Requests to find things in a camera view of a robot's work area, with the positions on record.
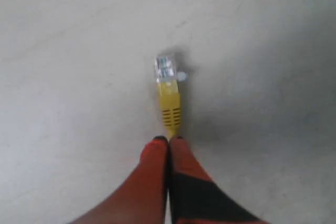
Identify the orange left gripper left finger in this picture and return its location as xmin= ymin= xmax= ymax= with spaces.
xmin=72 ymin=136 xmax=168 ymax=223

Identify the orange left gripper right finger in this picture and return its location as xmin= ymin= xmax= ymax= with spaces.
xmin=169 ymin=137 xmax=265 ymax=223

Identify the yellow ethernet cable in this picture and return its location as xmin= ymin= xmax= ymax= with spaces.
xmin=153 ymin=50 xmax=188 ymax=138

